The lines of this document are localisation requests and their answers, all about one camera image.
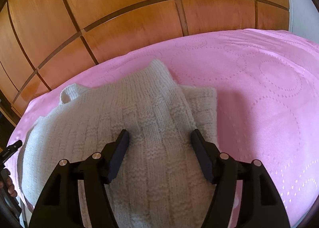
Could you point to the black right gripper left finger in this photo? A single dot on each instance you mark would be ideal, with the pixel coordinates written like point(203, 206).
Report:
point(59, 202)

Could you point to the wooden panelled headboard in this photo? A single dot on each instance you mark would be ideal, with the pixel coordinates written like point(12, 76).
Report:
point(44, 43)

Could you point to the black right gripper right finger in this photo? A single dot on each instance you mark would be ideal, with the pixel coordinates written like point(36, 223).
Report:
point(261, 204)

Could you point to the pink quilted bedspread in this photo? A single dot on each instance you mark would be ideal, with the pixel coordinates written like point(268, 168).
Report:
point(267, 101)

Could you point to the white knitted sweater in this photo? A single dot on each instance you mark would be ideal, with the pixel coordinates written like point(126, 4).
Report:
point(160, 182)

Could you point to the person's left hand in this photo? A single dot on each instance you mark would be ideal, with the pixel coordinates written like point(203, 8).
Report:
point(10, 187)

